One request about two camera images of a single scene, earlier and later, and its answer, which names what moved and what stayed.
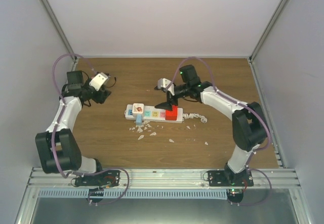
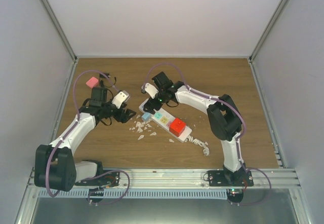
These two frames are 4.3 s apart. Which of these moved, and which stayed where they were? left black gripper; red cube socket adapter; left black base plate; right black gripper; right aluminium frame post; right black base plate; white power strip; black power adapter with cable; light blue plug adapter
Moved: right black gripper; red cube socket adapter; white power strip; left black gripper; light blue plug adapter
Stayed: black power adapter with cable; right aluminium frame post; left black base plate; right black base plate
